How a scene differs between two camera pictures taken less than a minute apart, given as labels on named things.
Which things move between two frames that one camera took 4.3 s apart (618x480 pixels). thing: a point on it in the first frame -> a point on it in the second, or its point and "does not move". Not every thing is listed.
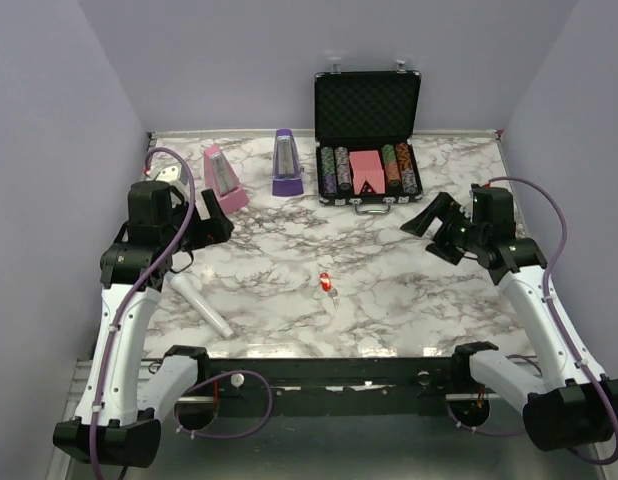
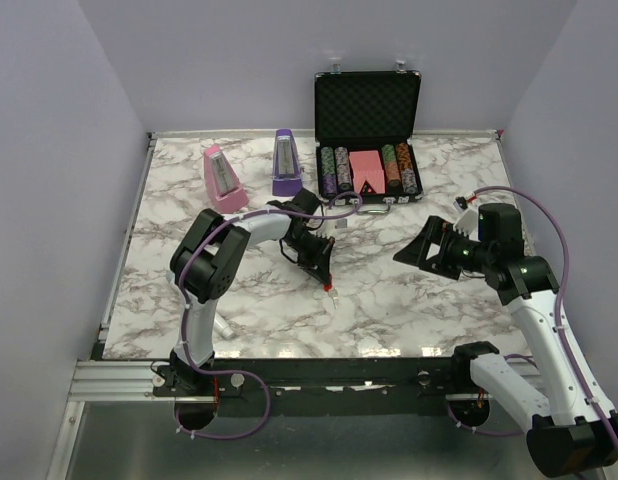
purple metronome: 287,178 does not move
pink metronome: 221,180 does not move
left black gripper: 217,228 -> 319,267
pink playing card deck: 367,166 does not move
